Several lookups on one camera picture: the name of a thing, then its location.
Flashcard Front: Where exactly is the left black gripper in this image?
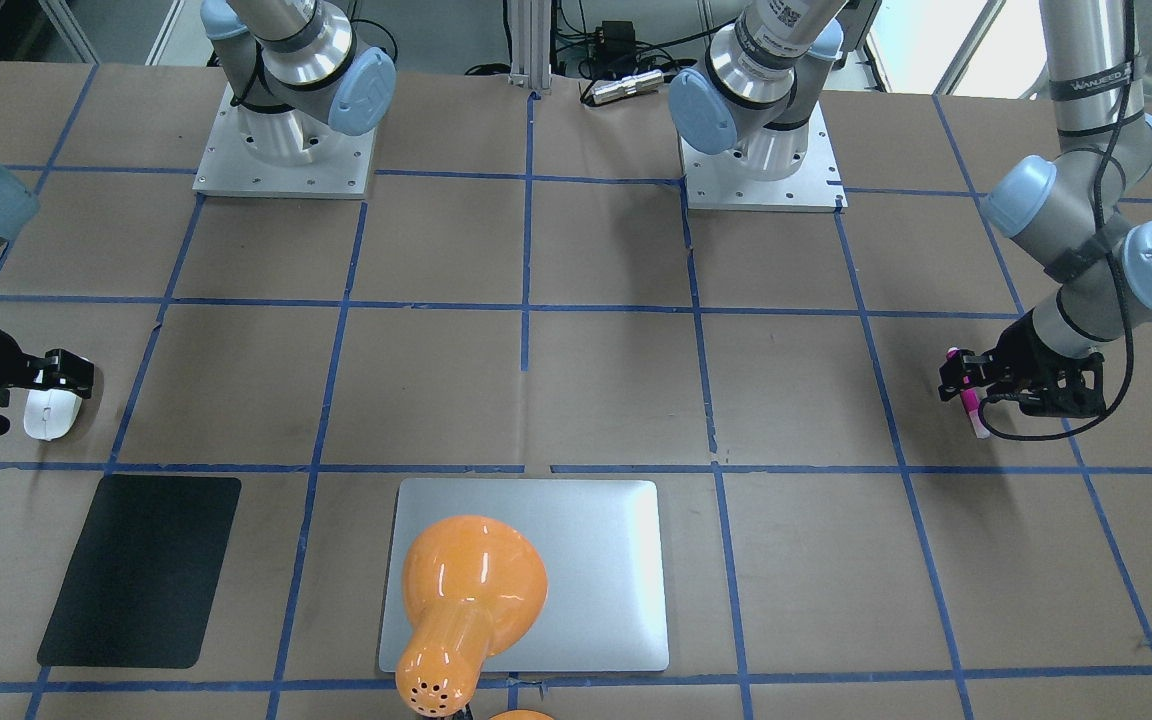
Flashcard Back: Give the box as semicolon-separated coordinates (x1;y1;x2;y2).
938;313;1087;402

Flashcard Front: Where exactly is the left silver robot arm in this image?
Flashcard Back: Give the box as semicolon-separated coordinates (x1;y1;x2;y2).
669;1;1152;418

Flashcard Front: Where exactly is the white computer mouse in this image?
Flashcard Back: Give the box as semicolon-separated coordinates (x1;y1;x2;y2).
22;389;82;442

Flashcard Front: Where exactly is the orange desk lamp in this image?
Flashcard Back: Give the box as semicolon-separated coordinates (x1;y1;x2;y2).
396;515;550;719

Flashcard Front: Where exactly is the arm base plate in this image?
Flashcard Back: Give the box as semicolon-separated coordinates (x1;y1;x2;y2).
192;88;378;200
679;104;849;213

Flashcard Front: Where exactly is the grey closed laptop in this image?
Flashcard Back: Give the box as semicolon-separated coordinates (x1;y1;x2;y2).
378;478;669;673

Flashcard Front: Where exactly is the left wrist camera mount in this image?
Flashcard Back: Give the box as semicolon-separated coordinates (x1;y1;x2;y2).
954;336;1137;444

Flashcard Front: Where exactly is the silver cylinder connector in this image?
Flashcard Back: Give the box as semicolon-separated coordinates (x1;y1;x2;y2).
579;69;666;108

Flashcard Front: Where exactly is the black mousepad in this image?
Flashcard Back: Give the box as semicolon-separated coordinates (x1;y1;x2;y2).
37;473;242;669

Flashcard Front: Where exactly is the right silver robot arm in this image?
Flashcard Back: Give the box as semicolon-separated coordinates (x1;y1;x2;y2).
0;1;396;406

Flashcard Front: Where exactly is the pink marker pen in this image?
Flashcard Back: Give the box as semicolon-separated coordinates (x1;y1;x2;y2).
942;377;992;439

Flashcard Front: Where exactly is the aluminium frame post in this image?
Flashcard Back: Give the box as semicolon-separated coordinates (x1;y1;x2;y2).
506;0;553;96

